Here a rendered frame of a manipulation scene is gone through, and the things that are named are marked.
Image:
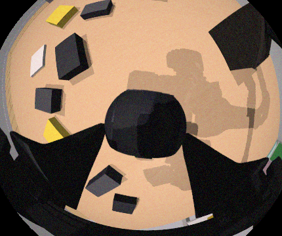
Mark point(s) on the white flat square plate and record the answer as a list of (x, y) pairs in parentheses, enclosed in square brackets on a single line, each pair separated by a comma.
[(38, 60)]

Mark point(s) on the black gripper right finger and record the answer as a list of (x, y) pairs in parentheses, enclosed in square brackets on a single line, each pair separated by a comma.
[(214, 177)]

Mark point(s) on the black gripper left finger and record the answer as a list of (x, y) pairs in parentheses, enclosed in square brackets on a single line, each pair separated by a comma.
[(65, 163)]

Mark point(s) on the dark grey rounded unit with white label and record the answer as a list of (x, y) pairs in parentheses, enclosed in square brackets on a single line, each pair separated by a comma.
[(145, 124)]

